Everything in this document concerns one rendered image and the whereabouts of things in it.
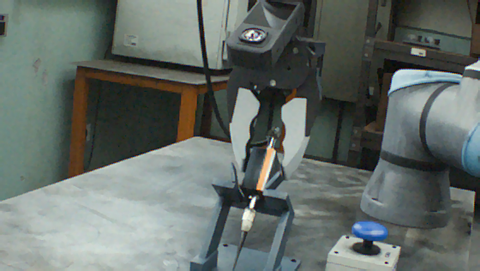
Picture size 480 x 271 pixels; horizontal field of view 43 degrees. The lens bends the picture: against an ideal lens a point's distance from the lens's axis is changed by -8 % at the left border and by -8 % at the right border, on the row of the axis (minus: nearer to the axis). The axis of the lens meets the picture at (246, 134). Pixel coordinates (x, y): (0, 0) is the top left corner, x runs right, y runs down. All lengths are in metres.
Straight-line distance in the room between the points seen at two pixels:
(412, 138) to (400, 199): 0.09
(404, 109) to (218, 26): 1.83
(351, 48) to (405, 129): 3.35
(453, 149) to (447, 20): 3.60
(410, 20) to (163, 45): 2.13
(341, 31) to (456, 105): 3.45
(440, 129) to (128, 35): 2.18
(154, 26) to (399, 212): 2.04
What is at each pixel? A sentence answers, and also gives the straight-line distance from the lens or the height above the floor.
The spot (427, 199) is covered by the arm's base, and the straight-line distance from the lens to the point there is 0.98.
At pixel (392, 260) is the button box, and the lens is 0.70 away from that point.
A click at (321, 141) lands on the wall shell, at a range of 4.65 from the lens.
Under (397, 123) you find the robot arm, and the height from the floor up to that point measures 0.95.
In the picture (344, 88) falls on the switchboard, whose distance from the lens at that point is 4.32.
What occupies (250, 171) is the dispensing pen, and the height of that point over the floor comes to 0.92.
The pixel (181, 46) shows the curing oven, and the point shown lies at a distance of 2.80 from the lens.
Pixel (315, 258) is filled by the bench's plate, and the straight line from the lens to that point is 0.80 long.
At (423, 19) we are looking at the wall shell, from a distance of 4.48.
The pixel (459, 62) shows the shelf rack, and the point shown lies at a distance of 3.86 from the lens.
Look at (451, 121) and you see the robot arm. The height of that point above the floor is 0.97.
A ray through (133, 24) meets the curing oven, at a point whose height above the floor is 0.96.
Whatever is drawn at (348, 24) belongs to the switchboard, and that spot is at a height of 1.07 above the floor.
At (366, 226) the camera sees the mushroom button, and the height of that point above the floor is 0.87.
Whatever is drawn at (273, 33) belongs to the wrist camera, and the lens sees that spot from 0.62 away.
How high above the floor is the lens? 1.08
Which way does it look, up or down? 11 degrees down
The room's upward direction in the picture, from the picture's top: 7 degrees clockwise
